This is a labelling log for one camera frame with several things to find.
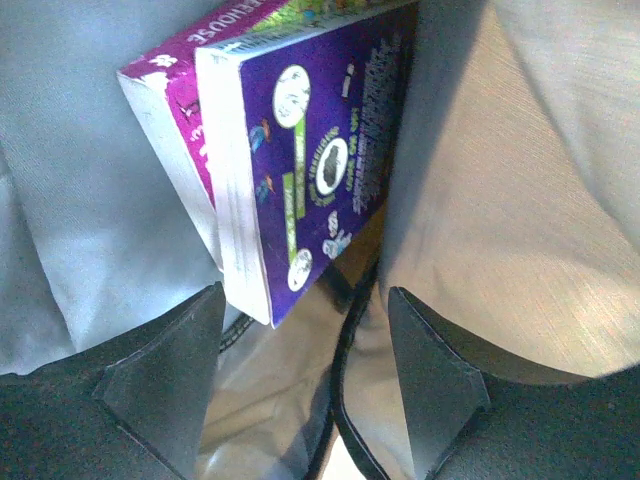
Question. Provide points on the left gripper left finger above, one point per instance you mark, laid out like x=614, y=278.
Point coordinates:
x=132, y=407

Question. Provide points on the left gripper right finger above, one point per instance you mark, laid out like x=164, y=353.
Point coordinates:
x=465, y=423

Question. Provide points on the cream canvas backpack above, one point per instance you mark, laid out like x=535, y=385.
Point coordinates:
x=513, y=213

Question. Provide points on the purple Treehouse book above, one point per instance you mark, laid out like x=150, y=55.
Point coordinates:
x=161, y=88

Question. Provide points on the dark purple book underneath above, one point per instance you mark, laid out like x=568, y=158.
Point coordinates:
x=300, y=123

